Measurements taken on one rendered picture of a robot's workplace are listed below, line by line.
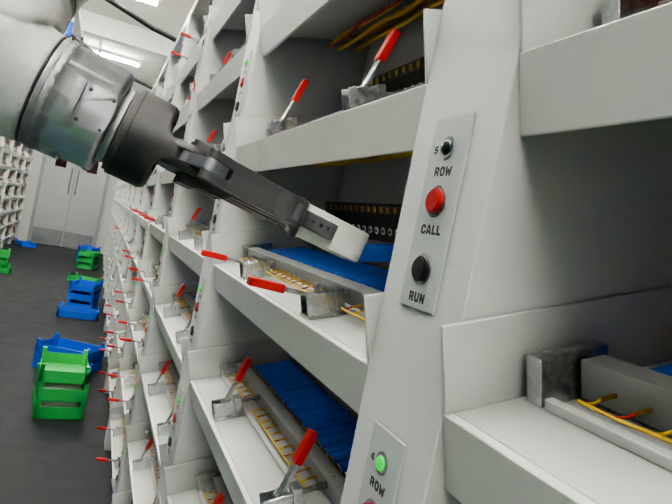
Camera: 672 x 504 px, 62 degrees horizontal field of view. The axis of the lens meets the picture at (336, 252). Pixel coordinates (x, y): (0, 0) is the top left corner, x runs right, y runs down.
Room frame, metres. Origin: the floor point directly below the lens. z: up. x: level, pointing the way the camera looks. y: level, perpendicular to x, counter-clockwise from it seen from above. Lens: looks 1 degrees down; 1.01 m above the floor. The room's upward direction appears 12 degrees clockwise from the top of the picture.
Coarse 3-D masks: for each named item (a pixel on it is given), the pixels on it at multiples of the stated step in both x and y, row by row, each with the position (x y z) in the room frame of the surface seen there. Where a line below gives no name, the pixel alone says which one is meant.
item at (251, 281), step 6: (246, 282) 0.53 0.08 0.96; (252, 282) 0.52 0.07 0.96; (258, 282) 0.52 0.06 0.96; (264, 282) 0.52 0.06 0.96; (270, 282) 0.52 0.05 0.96; (276, 282) 0.53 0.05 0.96; (264, 288) 0.52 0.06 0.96; (270, 288) 0.52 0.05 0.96; (276, 288) 0.53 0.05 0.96; (282, 288) 0.53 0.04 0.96; (288, 288) 0.53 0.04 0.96; (318, 288) 0.54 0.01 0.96; (300, 294) 0.54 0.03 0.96; (306, 294) 0.54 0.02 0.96; (312, 294) 0.54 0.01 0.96
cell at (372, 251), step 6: (366, 246) 0.54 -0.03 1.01; (372, 246) 0.55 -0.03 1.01; (378, 246) 0.55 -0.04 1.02; (384, 246) 0.55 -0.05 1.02; (390, 246) 0.55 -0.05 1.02; (366, 252) 0.54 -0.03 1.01; (372, 252) 0.54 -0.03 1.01; (378, 252) 0.55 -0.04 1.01; (384, 252) 0.55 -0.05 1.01; (390, 252) 0.55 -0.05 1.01; (360, 258) 0.54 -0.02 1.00; (366, 258) 0.54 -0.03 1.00; (372, 258) 0.55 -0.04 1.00; (378, 258) 0.55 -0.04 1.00; (384, 258) 0.55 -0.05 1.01; (390, 258) 0.55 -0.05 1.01
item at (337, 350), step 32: (224, 288) 0.88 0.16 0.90; (256, 288) 0.71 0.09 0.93; (256, 320) 0.70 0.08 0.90; (288, 320) 0.57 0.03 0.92; (320, 320) 0.53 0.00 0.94; (352, 320) 0.52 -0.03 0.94; (288, 352) 0.58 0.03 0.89; (320, 352) 0.49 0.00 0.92; (352, 352) 0.43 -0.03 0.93; (352, 384) 0.43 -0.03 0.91
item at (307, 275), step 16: (256, 256) 0.90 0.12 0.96; (272, 256) 0.82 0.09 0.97; (288, 272) 0.75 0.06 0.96; (304, 272) 0.68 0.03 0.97; (320, 272) 0.66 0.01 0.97; (304, 288) 0.64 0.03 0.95; (320, 288) 0.63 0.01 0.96; (352, 288) 0.55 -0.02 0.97; (368, 288) 0.55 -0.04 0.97; (352, 304) 0.56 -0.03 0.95
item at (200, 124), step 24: (216, 0) 1.60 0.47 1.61; (216, 48) 1.61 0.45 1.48; (240, 48) 1.63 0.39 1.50; (216, 72) 1.61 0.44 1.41; (192, 120) 1.60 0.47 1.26; (216, 120) 1.62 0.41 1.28; (192, 192) 1.61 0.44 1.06; (168, 216) 1.68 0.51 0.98; (168, 240) 1.60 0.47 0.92; (168, 264) 1.60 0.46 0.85; (144, 408) 1.61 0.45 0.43; (120, 480) 1.60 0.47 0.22
